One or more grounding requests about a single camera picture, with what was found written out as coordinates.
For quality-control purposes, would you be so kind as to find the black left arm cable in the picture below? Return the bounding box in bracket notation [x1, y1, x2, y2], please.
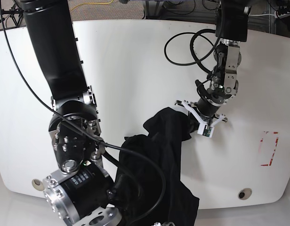
[164, 29, 221, 82]

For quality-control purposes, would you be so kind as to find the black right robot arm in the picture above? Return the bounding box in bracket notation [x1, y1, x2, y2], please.
[20, 0, 123, 226]

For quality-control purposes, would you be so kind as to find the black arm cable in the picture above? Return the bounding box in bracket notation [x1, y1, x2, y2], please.
[0, 0, 166, 222]
[164, 29, 221, 82]

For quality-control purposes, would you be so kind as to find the right table grommet hole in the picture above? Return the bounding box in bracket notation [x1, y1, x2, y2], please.
[238, 188, 252, 200]

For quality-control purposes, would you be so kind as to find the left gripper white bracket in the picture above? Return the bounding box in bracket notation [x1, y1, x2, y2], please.
[175, 98, 228, 138]

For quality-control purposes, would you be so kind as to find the yellow cable on floor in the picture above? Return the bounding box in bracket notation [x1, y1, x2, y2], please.
[71, 0, 114, 11]

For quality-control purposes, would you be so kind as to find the black tripod stand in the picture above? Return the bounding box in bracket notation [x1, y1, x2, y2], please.
[0, 0, 24, 28]

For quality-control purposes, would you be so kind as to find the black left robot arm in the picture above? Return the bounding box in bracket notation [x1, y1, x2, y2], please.
[176, 0, 250, 137]

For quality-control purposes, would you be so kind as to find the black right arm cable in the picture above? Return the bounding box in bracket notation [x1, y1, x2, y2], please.
[0, 0, 166, 222]

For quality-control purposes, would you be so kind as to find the white power strip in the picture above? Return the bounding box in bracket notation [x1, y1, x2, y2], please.
[275, 5, 290, 19]

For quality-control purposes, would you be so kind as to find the red tape rectangle marking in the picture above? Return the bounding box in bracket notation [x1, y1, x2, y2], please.
[258, 131, 279, 167]

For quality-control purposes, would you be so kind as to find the left table grommet hole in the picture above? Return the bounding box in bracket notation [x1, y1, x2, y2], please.
[32, 179, 44, 191]

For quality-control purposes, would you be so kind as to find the black graphic T-shirt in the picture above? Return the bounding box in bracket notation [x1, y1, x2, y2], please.
[116, 107, 200, 226]

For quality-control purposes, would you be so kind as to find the table grommet hole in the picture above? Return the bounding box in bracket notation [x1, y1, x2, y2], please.
[32, 179, 44, 191]
[238, 188, 252, 200]

